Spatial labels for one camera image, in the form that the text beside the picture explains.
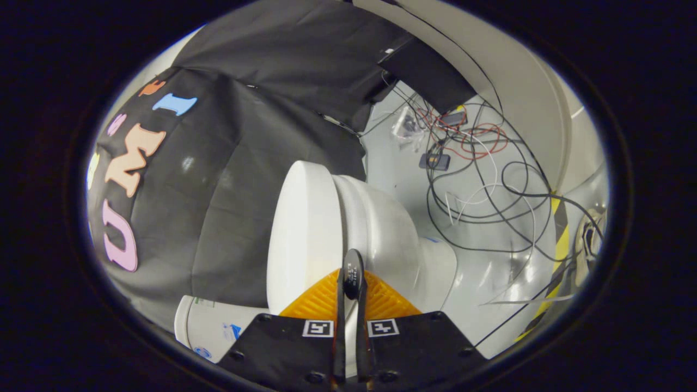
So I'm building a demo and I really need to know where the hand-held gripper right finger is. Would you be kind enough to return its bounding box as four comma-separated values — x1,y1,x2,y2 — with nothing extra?
354,269,488,392

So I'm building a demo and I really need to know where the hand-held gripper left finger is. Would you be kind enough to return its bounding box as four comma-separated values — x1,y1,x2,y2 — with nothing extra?
217,267,349,392

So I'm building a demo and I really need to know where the black lid pull tab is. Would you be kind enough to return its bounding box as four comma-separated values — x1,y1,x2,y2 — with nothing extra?
343,249,366,300

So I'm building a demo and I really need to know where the white toilet lid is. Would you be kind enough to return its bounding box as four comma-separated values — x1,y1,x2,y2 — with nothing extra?
267,161,346,316

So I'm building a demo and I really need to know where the white toilet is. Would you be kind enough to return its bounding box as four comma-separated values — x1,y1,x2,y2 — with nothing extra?
174,174,458,364

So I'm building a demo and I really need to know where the small grey device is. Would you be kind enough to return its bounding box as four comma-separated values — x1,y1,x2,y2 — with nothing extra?
418,153,452,171

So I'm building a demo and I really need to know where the black backdrop cloth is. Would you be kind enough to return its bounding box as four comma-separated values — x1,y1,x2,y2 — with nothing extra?
87,0,417,334

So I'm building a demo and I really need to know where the clear plastic bag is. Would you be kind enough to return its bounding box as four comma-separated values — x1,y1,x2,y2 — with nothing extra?
391,105,426,149

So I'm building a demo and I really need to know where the yellow black floor tape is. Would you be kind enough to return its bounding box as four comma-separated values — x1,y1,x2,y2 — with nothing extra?
515,191,571,342

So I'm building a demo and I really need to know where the black flat board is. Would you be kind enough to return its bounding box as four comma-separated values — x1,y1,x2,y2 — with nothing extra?
377,37,479,115

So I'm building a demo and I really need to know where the tangle of floor cables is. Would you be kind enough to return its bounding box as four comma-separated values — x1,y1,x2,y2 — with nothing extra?
359,71,605,349

